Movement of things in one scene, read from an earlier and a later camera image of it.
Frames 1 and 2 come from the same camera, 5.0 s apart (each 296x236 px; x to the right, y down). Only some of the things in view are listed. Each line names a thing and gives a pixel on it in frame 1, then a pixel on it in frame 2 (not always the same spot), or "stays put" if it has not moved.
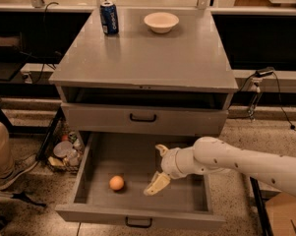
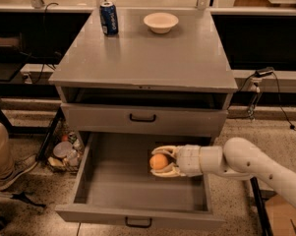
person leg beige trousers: x=1 y=161 stays put
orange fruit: x=116 y=182 -> x=158 y=161
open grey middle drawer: x=116 y=170 stays put
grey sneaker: x=20 y=166 stays put
